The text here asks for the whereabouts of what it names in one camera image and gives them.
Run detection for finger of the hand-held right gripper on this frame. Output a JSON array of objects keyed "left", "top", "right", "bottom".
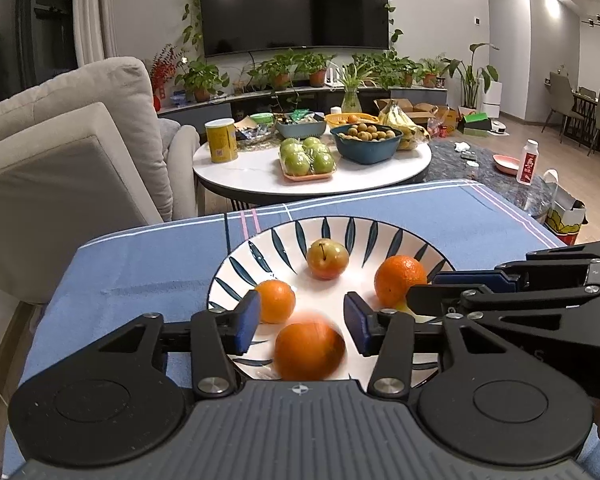
[
  {"left": 406, "top": 284, "right": 600, "bottom": 318},
  {"left": 432, "top": 240, "right": 600, "bottom": 293}
]

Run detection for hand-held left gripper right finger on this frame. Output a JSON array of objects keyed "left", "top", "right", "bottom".
[{"left": 343, "top": 291, "right": 518, "bottom": 401}]

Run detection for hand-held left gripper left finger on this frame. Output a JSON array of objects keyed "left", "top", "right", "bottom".
[{"left": 82, "top": 290, "right": 262, "bottom": 400}]

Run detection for orange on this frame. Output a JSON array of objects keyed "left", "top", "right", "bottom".
[
  {"left": 374, "top": 255, "right": 428, "bottom": 308},
  {"left": 274, "top": 321, "right": 347, "bottom": 382},
  {"left": 254, "top": 280, "right": 297, "bottom": 324}
]

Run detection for red yellow apple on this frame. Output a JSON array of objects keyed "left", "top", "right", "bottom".
[{"left": 306, "top": 238, "right": 350, "bottom": 281}]

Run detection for white striped ceramic bowl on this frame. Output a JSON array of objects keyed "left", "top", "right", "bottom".
[{"left": 207, "top": 216, "right": 456, "bottom": 392}]

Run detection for dark marble table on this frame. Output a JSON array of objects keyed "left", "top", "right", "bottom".
[{"left": 422, "top": 140, "right": 556, "bottom": 223}]

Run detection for yellow printed paper bag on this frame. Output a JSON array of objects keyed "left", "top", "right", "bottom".
[{"left": 542, "top": 170, "right": 588, "bottom": 246}]

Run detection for pink dish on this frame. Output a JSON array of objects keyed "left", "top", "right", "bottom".
[{"left": 492, "top": 154, "right": 522, "bottom": 177}]

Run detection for white bottle with red label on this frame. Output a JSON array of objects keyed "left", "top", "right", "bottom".
[{"left": 516, "top": 139, "right": 540, "bottom": 184}]

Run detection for blue striped tablecloth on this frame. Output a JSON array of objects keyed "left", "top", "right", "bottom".
[{"left": 2, "top": 180, "right": 600, "bottom": 480}]

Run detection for white round coffee table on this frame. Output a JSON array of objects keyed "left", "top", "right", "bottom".
[{"left": 192, "top": 130, "right": 433, "bottom": 211}]

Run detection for green box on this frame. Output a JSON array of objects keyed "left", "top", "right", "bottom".
[{"left": 457, "top": 112, "right": 493, "bottom": 136}]

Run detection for teal bowl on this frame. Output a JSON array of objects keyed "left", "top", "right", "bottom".
[{"left": 330, "top": 123, "right": 403, "bottom": 165}]

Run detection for cardboard box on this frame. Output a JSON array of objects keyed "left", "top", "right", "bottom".
[{"left": 375, "top": 97, "right": 458, "bottom": 133}]

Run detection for wrapped tray of green apples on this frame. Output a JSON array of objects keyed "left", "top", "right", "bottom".
[{"left": 279, "top": 136, "right": 339, "bottom": 182}]

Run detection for bunch of bananas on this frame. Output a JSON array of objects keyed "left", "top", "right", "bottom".
[{"left": 378, "top": 101, "right": 431, "bottom": 151}]

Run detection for white air purifier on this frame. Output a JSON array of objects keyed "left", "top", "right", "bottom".
[{"left": 482, "top": 82, "right": 503, "bottom": 120}]

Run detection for pile of brown longans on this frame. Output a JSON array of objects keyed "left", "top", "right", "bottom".
[{"left": 339, "top": 124, "right": 397, "bottom": 142}]

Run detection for yellow can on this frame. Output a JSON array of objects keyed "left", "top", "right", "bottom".
[{"left": 204, "top": 117, "right": 239, "bottom": 163}]

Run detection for shiny snack packets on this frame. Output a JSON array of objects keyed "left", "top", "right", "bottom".
[{"left": 234, "top": 120, "right": 281, "bottom": 148}]

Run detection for tall broad-leaf potted plant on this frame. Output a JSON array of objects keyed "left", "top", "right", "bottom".
[{"left": 441, "top": 42, "right": 500, "bottom": 110}]

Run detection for grey bowl of snacks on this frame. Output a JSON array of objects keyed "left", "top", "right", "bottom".
[{"left": 275, "top": 110, "right": 327, "bottom": 139}]

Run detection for orange basket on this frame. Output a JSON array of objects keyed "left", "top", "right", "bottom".
[{"left": 325, "top": 112, "right": 380, "bottom": 128}]

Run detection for potted green plant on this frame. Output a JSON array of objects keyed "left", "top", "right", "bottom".
[
  {"left": 297, "top": 52, "right": 337, "bottom": 88},
  {"left": 250, "top": 52, "right": 301, "bottom": 91},
  {"left": 175, "top": 60, "right": 229, "bottom": 102},
  {"left": 419, "top": 57, "right": 448, "bottom": 88}
]

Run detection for dark dining table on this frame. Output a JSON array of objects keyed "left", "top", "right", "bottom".
[{"left": 572, "top": 87, "right": 600, "bottom": 121}]

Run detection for glass vase with green plant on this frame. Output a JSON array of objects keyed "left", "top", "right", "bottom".
[{"left": 337, "top": 62, "right": 376, "bottom": 113}]

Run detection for dark television cabinet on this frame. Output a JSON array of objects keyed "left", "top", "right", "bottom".
[{"left": 157, "top": 85, "right": 448, "bottom": 126}]

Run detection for row of leafy potted plants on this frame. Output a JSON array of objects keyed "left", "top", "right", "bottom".
[{"left": 352, "top": 52, "right": 423, "bottom": 90}]

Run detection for beige armchair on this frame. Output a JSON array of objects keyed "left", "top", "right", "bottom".
[{"left": 0, "top": 56, "right": 201, "bottom": 306}]

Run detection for red leaf plant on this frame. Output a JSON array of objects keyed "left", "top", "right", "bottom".
[{"left": 149, "top": 44, "right": 181, "bottom": 111}]

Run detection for white curtain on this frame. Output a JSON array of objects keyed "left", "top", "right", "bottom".
[{"left": 72, "top": 0, "right": 118, "bottom": 68}]

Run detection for dark framed window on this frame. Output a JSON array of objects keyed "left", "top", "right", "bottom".
[{"left": 0, "top": 0, "right": 81, "bottom": 111}]

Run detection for black wall television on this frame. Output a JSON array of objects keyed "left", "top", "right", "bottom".
[{"left": 200, "top": 0, "right": 390, "bottom": 58}]

